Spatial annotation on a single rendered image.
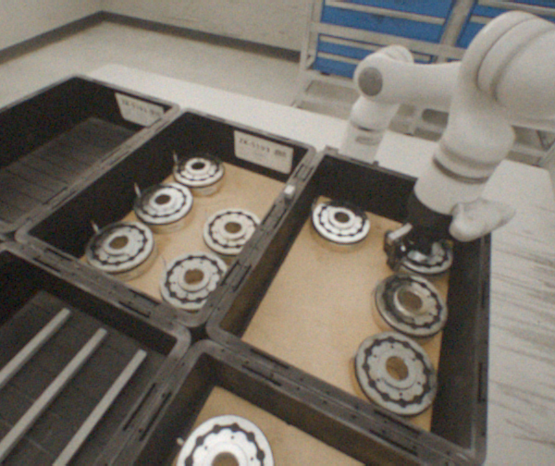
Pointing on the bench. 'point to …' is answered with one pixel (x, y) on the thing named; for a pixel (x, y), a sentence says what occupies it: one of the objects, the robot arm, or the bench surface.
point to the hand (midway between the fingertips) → (405, 256)
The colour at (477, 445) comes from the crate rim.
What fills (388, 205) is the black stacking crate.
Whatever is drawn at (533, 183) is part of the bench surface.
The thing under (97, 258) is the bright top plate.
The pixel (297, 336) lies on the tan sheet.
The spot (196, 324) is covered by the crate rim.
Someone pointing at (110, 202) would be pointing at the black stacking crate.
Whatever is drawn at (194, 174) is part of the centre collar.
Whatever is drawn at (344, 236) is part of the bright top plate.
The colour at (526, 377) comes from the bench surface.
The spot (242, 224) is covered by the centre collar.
